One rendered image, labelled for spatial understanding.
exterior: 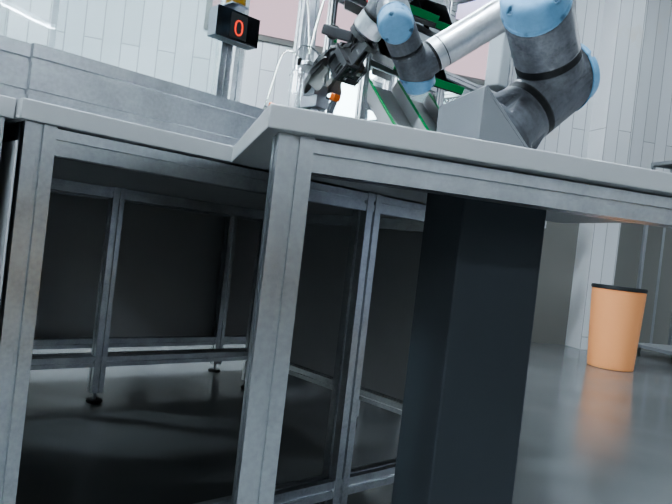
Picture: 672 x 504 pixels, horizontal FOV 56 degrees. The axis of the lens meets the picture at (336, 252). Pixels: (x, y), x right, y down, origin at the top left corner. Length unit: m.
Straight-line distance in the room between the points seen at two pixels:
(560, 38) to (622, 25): 5.74
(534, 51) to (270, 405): 0.74
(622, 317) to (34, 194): 4.72
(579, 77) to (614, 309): 4.16
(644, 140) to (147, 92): 6.35
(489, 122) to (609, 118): 5.56
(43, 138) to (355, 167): 0.48
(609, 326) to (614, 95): 2.41
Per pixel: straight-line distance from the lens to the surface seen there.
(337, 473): 1.49
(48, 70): 1.12
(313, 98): 1.61
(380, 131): 0.79
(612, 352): 5.33
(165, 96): 1.20
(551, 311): 6.51
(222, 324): 3.25
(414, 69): 1.46
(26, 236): 1.03
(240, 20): 1.65
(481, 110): 1.09
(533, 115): 1.17
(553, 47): 1.17
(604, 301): 5.32
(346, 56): 1.56
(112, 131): 1.06
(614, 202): 0.98
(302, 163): 0.77
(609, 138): 6.61
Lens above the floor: 0.70
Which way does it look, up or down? level
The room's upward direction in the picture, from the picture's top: 7 degrees clockwise
